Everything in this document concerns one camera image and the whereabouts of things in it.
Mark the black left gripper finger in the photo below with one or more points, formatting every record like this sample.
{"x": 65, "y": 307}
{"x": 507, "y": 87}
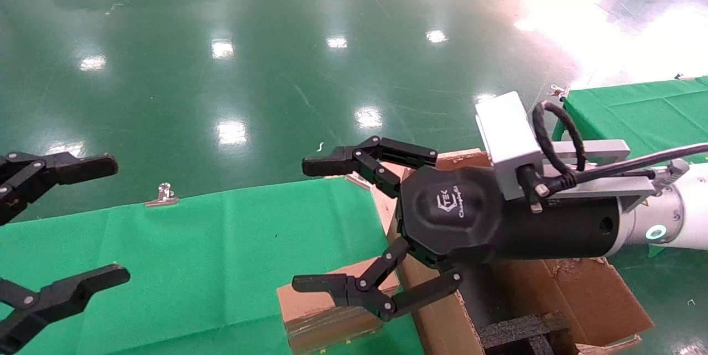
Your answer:
{"x": 55, "y": 297}
{"x": 55, "y": 170}

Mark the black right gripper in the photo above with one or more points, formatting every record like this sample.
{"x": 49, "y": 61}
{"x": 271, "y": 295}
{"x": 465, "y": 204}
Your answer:
{"x": 453, "y": 211}

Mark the small cardboard box with hole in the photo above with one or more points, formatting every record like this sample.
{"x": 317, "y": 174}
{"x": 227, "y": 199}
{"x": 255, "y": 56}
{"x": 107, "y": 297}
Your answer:
{"x": 315, "y": 316}

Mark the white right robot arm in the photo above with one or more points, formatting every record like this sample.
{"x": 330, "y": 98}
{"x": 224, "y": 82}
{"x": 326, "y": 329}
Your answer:
{"x": 686, "y": 211}

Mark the large open cardboard carton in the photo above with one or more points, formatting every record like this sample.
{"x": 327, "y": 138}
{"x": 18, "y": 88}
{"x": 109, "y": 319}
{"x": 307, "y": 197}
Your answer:
{"x": 592, "y": 294}

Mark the green tablecloth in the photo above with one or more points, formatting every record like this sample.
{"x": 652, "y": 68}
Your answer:
{"x": 636, "y": 111}
{"x": 193, "y": 261}

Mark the black foam insert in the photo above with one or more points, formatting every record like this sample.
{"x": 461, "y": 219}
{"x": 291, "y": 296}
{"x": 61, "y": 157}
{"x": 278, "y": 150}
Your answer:
{"x": 520, "y": 330}

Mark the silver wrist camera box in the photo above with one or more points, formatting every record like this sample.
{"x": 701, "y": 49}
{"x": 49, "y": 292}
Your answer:
{"x": 506, "y": 134}

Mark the silver camera mount bracket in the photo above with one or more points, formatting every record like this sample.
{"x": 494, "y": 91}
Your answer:
{"x": 597, "y": 150}

